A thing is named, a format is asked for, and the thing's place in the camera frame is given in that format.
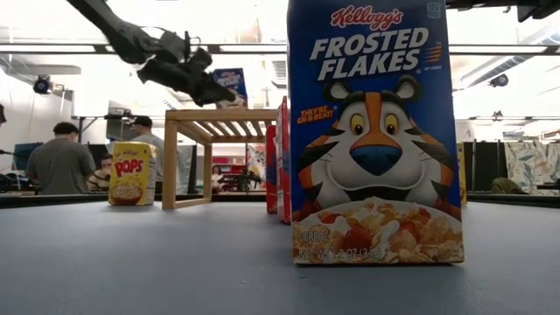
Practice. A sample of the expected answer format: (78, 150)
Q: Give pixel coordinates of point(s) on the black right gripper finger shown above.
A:
(481, 3)

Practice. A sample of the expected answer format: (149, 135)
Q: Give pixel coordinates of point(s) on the blue Frosted Flakes cereal box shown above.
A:
(232, 79)
(372, 131)

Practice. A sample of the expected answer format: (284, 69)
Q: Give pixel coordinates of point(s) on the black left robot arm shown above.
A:
(118, 30)

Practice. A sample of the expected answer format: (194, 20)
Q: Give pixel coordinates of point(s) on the olive green bag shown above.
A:
(507, 186)

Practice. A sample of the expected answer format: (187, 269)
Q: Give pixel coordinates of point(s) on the yellow Corn Pops cereal box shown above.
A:
(131, 172)
(461, 175)

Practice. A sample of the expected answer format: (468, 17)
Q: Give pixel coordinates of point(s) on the floral patterned cloth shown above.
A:
(531, 166)

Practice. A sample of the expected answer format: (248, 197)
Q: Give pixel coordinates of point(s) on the overhead light bar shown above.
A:
(44, 48)

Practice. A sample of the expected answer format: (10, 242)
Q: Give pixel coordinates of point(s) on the black aluminium table frame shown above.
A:
(503, 200)

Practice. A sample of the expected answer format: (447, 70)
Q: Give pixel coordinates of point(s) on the white cloth curtain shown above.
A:
(184, 170)

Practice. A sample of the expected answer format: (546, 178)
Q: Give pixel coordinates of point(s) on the red Froot Loops cereal box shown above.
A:
(271, 175)
(283, 166)

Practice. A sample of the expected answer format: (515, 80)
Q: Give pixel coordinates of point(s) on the grey ceiling duct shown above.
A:
(503, 67)

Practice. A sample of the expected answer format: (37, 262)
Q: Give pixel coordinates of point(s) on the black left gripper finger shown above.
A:
(214, 96)

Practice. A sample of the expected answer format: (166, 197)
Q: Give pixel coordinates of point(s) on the wooden slatted shelf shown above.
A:
(170, 166)

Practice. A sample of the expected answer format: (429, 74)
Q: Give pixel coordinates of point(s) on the person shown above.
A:
(215, 177)
(141, 127)
(61, 162)
(102, 175)

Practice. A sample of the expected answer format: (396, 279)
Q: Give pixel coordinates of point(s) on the black partition panel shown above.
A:
(483, 166)

